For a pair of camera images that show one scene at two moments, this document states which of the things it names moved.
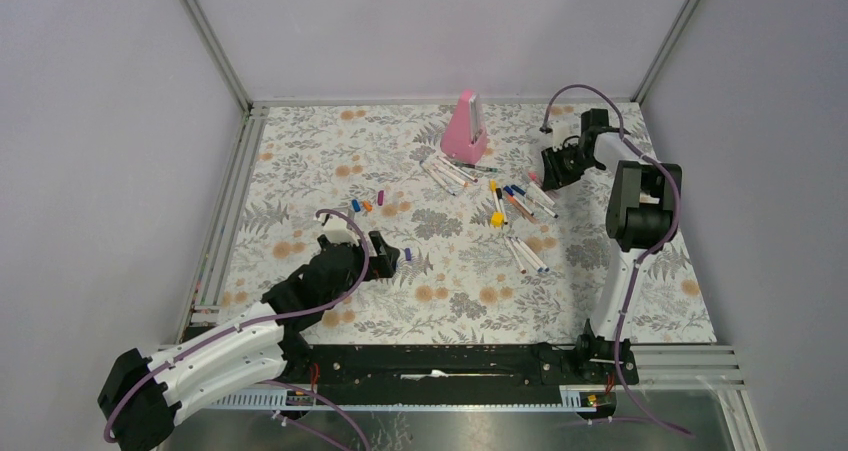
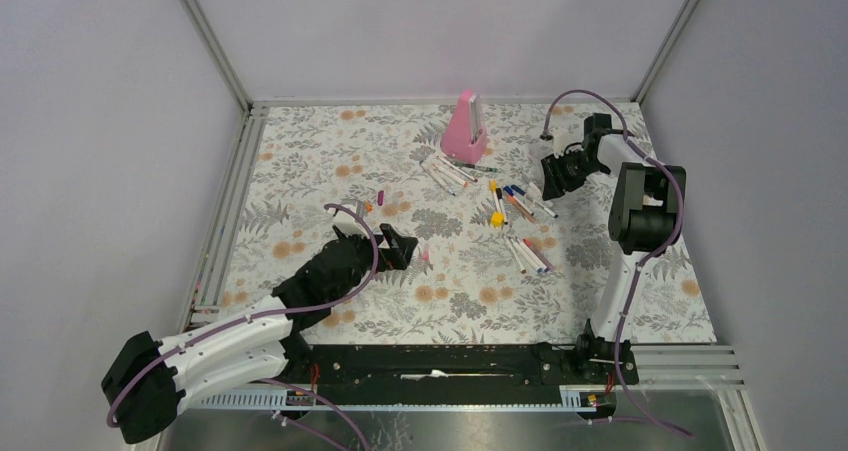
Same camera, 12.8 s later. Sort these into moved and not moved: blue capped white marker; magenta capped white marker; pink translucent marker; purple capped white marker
Moved: pink translucent marker
Not moved: purple capped white marker; blue capped white marker; magenta capped white marker
